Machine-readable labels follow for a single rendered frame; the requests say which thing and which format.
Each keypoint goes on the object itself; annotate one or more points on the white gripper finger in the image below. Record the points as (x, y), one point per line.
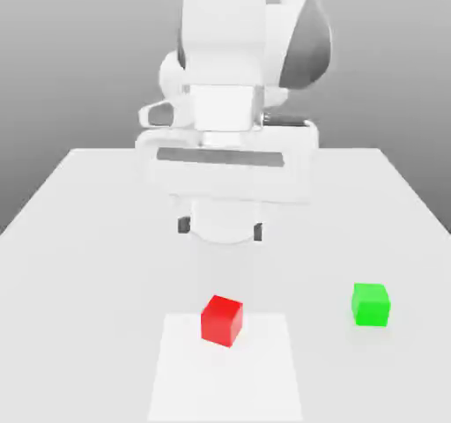
(184, 224)
(258, 232)

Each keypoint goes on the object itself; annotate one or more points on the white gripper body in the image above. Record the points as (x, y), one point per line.
(225, 179)

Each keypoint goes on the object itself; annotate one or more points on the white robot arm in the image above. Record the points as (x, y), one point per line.
(222, 24)

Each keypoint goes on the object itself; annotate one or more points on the small red cube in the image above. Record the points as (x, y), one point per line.
(221, 320)

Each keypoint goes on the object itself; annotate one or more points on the small green cube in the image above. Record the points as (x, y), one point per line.
(370, 305)

